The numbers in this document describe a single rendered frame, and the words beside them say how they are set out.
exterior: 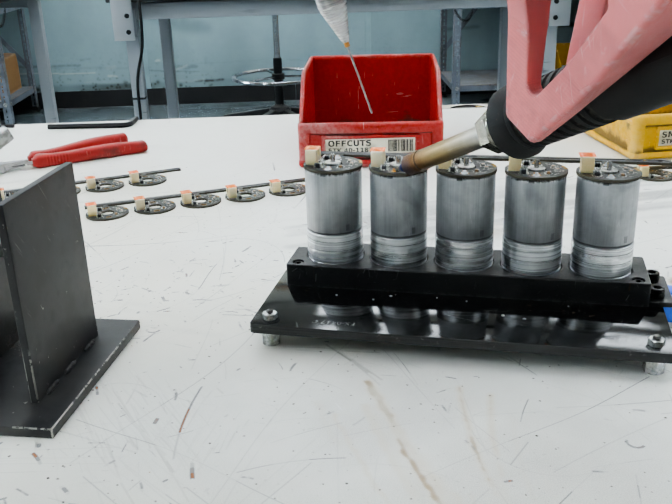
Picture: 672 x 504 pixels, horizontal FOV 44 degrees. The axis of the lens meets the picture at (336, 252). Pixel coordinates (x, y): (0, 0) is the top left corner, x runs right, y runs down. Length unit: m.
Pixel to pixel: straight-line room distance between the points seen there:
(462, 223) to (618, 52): 0.14
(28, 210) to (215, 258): 0.15
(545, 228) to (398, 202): 0.06
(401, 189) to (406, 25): 4.40
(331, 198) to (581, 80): 0.14
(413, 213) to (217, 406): 0.11
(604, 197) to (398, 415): 0.12
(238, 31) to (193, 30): 0.24
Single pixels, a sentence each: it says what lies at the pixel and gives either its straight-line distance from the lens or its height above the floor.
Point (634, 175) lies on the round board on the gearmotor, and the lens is 0.35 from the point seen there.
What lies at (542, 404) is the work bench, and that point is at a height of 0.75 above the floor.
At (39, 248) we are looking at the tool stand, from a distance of 0.31.
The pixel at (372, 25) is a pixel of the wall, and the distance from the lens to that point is 4.72.
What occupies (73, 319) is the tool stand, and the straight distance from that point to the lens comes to 0.33.
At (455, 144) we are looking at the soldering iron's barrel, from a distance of 0.30.
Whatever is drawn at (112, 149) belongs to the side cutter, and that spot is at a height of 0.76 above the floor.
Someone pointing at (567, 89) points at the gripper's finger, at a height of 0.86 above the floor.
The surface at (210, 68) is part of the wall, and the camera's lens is 4.77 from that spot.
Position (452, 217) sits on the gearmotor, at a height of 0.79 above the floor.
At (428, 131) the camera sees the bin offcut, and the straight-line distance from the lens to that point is 0.57.
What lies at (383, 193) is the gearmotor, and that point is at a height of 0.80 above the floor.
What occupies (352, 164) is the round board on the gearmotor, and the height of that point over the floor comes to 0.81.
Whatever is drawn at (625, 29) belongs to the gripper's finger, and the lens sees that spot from 0.22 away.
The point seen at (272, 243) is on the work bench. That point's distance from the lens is 0.45.
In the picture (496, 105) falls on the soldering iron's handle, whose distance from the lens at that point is 0.28.
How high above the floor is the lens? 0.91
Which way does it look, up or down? 21 degrees down
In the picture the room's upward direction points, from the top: 2 degrees counter-clockwise
